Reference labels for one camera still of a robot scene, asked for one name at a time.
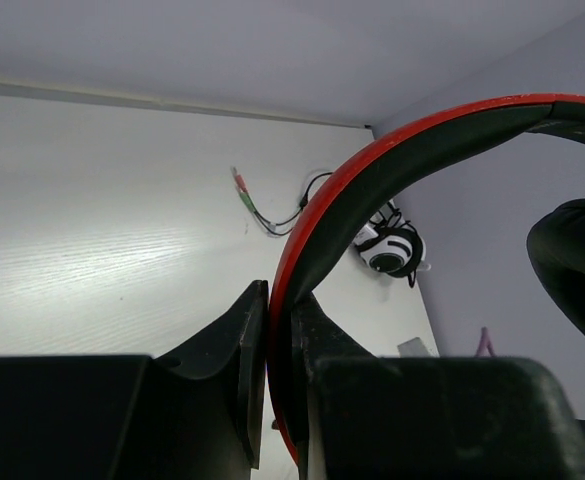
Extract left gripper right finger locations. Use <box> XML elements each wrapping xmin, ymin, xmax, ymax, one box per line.
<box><xmin>291</xmin><ymin>297</ymin><xmax>585</xmax><ymax>479</ymax></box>

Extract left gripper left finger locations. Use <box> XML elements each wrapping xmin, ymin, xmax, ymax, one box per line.
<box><xmin>0</xmin><ymin>281</ymin><xmax>268</xmax><ymax>479</ymax></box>

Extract red headphones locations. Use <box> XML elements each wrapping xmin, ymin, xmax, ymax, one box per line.
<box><xmin>267</xmin><ymin>93</ymin><xmax>585</xmax><ymax>479</ymax></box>

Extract white black headphones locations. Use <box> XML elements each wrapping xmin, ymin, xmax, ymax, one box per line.
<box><xmin>352</xmin><ymin>200</ymin><xmax>430</xmax><ymax>288</ymax></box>

